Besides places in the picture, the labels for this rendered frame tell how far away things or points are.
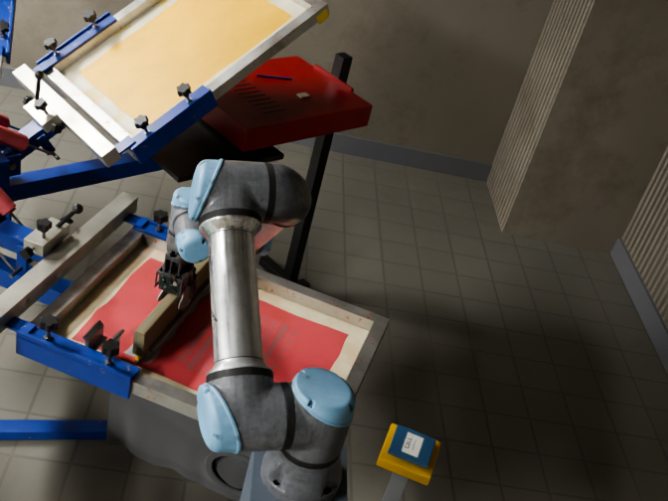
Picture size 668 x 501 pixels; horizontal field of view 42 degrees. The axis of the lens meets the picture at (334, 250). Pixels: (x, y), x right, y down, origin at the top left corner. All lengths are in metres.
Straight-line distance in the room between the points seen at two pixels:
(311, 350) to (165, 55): 1.15
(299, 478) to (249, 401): 0.20
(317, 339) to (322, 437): 0.86
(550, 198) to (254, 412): 3.72
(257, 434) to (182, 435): 0.78
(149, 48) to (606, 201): 2.97
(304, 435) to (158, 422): 0.80
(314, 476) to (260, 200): 0.51
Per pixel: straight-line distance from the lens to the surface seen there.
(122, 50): 3.03
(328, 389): 1.50
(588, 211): 5.10
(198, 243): 1.94
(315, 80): 3.44
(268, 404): 1.46
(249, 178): 1.59
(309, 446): 1.51
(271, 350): 2.27
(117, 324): 2.27
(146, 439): 2.30
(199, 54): 2.88
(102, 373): 2.08
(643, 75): 4.79
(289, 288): 2.42
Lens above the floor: 2.43
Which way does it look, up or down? 33 degrees down
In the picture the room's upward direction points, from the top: 15 degrees clockwise
